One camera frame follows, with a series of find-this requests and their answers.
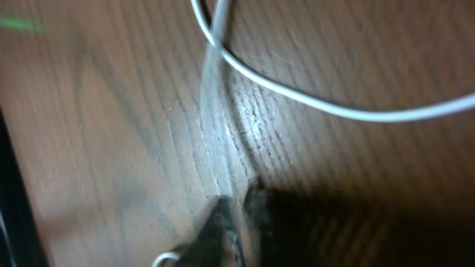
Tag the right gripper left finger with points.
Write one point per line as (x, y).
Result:
(216, 244)

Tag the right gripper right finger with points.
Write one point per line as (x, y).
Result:
(280, 224)

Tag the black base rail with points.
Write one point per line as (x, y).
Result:
(20, 242)

